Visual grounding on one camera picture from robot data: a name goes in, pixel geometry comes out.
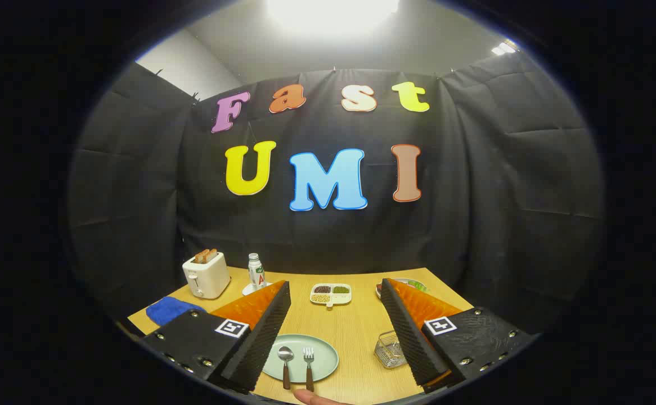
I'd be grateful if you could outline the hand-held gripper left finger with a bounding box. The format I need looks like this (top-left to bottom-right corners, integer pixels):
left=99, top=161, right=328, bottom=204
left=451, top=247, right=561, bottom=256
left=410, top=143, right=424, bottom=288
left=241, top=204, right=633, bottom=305
left=140, top=280, right=292, bottom=394

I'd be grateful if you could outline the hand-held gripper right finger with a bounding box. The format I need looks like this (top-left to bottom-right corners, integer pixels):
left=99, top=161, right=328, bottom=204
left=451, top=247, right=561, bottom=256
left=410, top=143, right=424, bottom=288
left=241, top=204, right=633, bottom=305
left=380, top=278, right=537, bottom=393

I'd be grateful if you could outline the spoon with wooden handle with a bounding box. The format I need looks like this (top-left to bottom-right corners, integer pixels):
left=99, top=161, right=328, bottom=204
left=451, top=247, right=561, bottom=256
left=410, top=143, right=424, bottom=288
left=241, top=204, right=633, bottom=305
left=277, top=346, right=295, bottom=390

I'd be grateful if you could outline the fork with wooden handle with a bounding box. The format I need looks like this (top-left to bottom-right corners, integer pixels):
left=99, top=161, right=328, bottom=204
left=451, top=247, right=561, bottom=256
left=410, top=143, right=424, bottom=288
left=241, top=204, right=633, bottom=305
left=303, top=347, right=316, bottom=393

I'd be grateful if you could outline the white oval food plate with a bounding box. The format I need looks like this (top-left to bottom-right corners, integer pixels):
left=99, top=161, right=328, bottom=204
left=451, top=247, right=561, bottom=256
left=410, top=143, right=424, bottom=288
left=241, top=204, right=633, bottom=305
left=375, top=277, right=430, bottom=300

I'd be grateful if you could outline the pale green round plate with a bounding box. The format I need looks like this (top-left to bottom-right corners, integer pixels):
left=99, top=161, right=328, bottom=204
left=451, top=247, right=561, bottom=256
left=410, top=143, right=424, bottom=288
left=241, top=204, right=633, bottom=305
left=262, top=334, right=340, bottom=384

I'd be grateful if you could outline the white bottle with green label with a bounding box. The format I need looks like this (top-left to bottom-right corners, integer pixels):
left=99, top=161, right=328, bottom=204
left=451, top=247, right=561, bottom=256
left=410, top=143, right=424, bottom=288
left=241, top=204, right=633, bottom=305
left=248, top=253, right=267, bottom=290

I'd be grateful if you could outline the white divided dish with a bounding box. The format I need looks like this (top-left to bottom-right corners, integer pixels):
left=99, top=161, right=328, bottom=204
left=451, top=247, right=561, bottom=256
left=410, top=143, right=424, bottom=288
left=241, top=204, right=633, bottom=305
left=309, top=283, right=353, bottom=309

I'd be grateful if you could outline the white toaster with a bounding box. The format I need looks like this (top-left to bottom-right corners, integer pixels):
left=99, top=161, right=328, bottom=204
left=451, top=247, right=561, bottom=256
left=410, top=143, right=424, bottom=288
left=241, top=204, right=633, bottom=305
left=182, top=251, right=232, bottom=300

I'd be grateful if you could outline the blue folded cloth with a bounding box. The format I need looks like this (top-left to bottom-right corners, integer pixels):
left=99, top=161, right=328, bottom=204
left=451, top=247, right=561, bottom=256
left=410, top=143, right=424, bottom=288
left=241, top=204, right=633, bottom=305
left=146, top=296, right=208, bottom=327

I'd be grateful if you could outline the large ceiling light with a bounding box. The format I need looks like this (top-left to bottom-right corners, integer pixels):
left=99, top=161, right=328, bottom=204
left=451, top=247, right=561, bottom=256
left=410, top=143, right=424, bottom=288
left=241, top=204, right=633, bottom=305
left=265, top=0, right=401, bottom=37

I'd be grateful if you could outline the metal wire basket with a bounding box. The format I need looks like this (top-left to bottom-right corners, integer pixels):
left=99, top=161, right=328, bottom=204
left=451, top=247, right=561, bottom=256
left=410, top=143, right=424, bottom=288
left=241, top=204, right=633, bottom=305
left=374, top=331, right=408, bottom=370

